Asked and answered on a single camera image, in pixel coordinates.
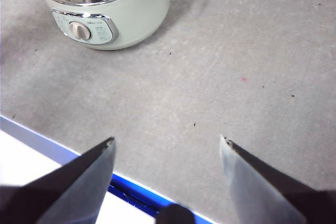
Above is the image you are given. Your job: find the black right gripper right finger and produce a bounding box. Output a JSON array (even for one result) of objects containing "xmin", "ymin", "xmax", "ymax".
[{"xmin": 219, "ymin": 134, "xmax": 336, "ymax": 224}]

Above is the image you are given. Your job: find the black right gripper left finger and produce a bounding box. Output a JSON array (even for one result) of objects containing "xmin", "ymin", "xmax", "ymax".
[{"xmin": 0, "ymin": 136, "xmax": 117, "ymax": 224}]

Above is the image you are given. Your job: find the pale green electric pot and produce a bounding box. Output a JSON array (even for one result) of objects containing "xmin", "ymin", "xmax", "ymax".
[{"xmin": 26, "ymin": 0, "xmax": 182, "ymax": 51}]

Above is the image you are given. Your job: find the black rounded object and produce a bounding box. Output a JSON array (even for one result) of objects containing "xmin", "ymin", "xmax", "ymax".
[{"xmin": 156, "ymin": 204, "xmax": 195, "ymax": 224}]

